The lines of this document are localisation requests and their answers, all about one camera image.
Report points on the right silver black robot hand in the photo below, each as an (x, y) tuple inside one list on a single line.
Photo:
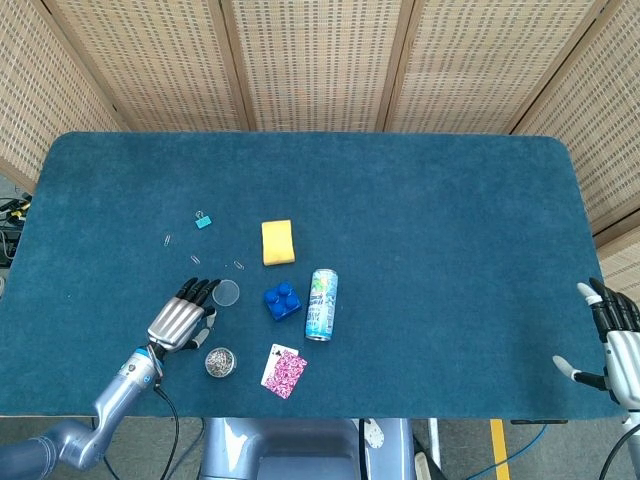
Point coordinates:
[(622, 357)]

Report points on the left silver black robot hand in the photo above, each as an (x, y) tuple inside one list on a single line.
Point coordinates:
[(175, 322)]

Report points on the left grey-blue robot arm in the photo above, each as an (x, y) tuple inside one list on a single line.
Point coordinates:
[(120, 395)]

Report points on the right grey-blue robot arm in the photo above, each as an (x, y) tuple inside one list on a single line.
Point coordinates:
[(632, 422)]

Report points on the clear jar of paperclips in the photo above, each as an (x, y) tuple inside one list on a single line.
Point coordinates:
[(220, 362)]

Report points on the clear round plastic lid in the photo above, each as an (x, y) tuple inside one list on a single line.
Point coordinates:
[(227, 294)]

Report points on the silver paperclip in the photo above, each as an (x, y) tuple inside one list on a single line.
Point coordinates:
[(167, 239), (239, 265), (195, 259)]

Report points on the five of clubs card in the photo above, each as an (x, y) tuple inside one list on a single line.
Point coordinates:
[(270, 362)]

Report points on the teal binder clip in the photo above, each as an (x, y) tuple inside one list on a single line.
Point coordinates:
[(203, 223)]

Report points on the blue building block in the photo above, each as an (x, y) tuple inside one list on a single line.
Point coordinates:
[(285, 310)]

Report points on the pink patterned playing card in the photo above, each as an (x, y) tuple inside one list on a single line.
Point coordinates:
[(286, 375)]

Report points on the yellow sponge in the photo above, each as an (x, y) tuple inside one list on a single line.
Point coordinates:
[(277, 242)]

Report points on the light blue drink can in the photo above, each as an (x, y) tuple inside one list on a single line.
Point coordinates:
[(322, 310)]

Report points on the grey-blue robot torso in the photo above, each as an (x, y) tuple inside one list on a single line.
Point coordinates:
[(300, 445)]

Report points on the black equipment box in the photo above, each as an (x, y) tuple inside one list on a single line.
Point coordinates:
[(7, 247)]

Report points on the white table leg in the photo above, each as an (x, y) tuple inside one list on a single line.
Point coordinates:
[(434, 435)]

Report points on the woven wood-framed screen panel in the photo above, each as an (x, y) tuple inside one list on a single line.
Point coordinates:
[(320, 60), (480, 60), (40, 90), (150, 60), (605, 125)]

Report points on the black table bracket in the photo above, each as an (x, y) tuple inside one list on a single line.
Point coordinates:
[(537, 422)]

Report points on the white perforated bracket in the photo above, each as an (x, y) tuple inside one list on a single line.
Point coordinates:
[(374, 435)]

